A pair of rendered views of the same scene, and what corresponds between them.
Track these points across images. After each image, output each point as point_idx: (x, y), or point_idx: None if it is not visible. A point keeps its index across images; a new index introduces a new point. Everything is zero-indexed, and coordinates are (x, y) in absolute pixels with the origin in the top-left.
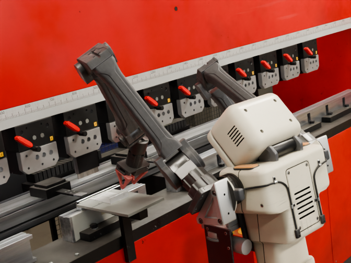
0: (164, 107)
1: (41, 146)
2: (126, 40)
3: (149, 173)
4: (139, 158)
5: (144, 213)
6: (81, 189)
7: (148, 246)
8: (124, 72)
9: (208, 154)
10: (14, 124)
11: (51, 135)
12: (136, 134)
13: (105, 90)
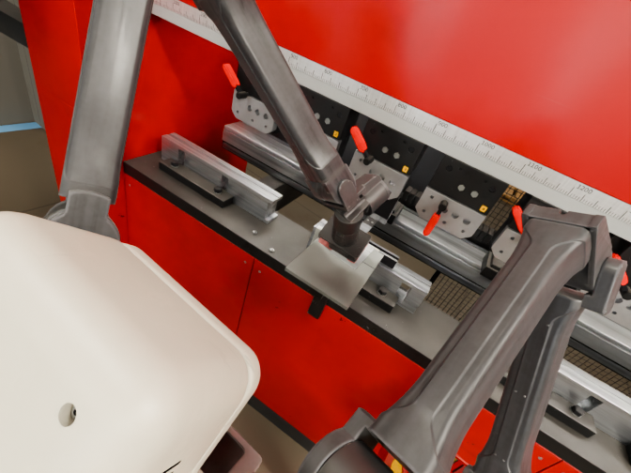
0: None
1: None
2: (577, 94)
3: None
4: (334, 232)
5: (317, 292)
6: (413, 237)
7: (345, 328)
8: (516, 143)
9: (577, 379)
10: (302, 83)
11: (337, 130)
12: (321, 191)
13: (231, 50)
